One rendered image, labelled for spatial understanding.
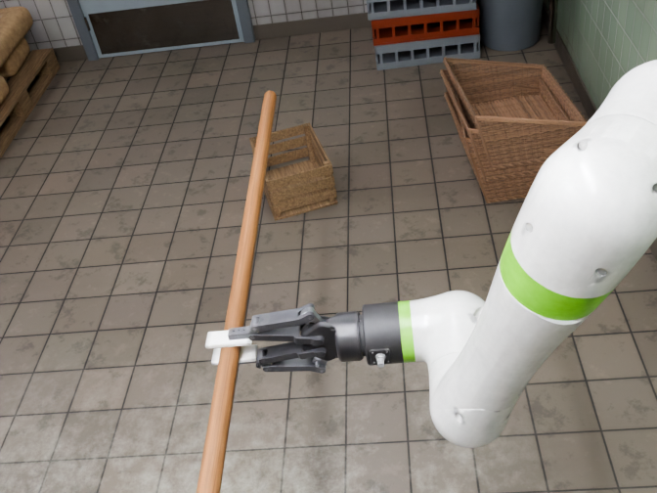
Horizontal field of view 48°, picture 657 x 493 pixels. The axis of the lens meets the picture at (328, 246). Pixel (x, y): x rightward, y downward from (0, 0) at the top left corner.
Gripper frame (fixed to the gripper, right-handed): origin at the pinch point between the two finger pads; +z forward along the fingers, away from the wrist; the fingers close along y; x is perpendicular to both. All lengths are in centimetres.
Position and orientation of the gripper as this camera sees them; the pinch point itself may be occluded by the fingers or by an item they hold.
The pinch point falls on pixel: (231, 346)
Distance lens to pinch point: 116.6
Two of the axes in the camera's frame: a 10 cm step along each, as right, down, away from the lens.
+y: 1.4, 7.6, 6.3
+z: -9.9, 1.0, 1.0
